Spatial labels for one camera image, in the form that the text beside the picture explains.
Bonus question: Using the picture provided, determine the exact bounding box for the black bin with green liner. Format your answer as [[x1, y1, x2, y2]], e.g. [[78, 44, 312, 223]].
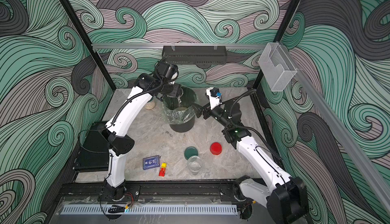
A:
[[163, 87, 198, 133]]

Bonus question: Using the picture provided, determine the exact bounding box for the red jar lid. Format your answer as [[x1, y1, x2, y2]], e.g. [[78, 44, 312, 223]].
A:
[[209, 142, 222, 155]]

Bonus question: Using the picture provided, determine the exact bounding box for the green jar lid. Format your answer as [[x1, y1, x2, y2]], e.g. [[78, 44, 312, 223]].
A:
[[184, 146, 199, 160]]

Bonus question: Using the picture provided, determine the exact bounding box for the glass oatmeal jar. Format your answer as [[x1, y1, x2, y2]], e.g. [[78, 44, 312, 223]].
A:
[[187, 156, 203, 175]]

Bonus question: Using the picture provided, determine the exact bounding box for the red-lidded oatmeal jar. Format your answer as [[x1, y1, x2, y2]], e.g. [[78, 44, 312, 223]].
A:
[[177, 92, 187, 105]]

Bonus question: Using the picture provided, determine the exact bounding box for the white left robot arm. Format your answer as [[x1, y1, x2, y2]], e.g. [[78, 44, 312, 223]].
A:
[[102, 61, 182, 201]]

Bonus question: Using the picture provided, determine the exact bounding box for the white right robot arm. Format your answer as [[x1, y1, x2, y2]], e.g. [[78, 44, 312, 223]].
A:
[[192, 102, 309, 224]]

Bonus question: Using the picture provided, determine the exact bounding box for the green-lidded oatmeal jar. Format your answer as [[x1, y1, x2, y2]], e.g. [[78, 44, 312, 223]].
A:
[[144, 101, 156, 110]]

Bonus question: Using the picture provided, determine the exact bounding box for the red yellow toy block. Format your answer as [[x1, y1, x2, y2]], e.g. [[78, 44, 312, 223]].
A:
[[158, 163, 167, 177]]

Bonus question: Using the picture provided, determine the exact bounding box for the blue card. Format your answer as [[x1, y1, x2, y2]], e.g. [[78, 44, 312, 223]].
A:
[[142, 155, 160, 170]]

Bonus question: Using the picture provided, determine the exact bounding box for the black flat tray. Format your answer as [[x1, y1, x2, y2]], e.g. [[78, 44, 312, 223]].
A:
[[73, 121, 109, 172]]

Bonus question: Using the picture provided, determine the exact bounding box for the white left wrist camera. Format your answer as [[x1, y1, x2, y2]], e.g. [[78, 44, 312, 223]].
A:
[[165, 64, 179, 83]]

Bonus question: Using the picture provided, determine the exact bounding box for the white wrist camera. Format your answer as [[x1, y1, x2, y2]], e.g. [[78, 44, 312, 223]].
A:
[[165, 64, 179, 83], [206, 87, 222, 110]]

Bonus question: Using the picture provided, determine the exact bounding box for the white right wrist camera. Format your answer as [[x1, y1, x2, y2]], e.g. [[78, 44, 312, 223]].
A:
[[206, 87, 222, 110]]

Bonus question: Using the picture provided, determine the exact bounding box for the black wall shelf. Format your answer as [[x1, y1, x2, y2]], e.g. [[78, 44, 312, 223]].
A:
[[161, 46, 228, 65]]

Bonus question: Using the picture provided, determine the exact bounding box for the aluminium wall rail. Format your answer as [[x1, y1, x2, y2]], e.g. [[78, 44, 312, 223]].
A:
[[91, 42, 267, 50]]

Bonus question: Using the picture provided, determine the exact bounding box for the clear acrylic wall holder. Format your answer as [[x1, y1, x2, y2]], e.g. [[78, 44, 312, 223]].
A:
[[259, 42, 297, 92]]

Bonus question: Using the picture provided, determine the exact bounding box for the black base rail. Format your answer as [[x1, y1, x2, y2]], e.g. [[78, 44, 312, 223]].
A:
[[60, 177, 246, 202]]

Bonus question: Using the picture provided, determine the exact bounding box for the white slotted cable duct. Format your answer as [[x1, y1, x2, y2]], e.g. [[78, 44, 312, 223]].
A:
[[60, 204, 238, 215]]

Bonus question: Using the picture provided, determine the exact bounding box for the black corner frame post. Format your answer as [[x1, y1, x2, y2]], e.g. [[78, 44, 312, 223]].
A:
[[59, 0, 116, 92]]

